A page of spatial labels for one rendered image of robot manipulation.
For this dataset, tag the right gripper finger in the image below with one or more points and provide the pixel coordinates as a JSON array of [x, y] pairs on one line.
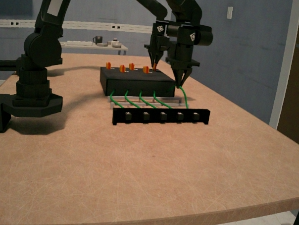
[[186, 75], [178, 76]]

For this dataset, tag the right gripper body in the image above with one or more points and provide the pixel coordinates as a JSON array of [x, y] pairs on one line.
[[183, 58]]

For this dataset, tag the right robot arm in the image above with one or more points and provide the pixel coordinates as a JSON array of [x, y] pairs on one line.
[[43, 49]]

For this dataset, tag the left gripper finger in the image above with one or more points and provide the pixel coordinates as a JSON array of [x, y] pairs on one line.
[[152, 57], [158, 57]]

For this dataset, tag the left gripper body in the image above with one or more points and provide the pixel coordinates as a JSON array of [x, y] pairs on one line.
[[152, 49]]

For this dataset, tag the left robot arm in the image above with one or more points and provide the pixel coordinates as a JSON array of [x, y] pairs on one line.
[[160, 12]]

